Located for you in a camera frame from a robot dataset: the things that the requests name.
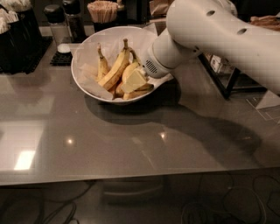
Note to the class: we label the cup of wooden stirrers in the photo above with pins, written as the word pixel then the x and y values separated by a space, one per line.
pixel 103 14

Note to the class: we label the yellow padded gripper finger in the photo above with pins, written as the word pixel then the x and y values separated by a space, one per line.
pixel 133 79

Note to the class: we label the white ceramic bowl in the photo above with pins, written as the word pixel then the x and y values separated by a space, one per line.
pixel 87 73

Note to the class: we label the long middle yellow banana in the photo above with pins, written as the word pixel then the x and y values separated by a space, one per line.
pixel 116 71

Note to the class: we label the black container with packets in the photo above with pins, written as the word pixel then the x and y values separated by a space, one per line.
pixel 19 35

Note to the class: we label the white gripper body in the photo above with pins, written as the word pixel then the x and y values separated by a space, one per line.
pixel 153 67

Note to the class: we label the bottom yellow banana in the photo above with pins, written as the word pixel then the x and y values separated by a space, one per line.
pixel 135 94

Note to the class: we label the brown napkin dispenser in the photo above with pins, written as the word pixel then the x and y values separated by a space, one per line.
pixel 158 10

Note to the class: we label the back hidden yellow banana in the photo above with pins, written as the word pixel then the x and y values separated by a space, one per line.
pixel 135 57

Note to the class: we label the black wire condiment rack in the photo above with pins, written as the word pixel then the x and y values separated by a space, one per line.
pixel 228 79

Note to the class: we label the dark shaker black lid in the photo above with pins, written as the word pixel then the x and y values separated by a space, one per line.
pixel 72 10

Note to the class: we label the clear shaker black lid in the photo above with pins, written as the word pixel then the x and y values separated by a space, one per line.
pixel 57 22

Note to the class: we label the small left yellow banana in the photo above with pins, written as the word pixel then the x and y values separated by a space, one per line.
pixel 103 67

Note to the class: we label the curved front yellow banana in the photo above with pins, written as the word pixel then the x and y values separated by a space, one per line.
pixel 136 65

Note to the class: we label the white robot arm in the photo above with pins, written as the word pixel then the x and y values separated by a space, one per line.
pixel 204 26

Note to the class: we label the black rubber mat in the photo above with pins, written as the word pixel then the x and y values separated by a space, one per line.
pixel 38 54

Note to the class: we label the white paper bowl liner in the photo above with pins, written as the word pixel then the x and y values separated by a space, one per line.
pixel 96 55

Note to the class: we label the small white lid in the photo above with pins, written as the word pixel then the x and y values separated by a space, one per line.
pixel 63 48

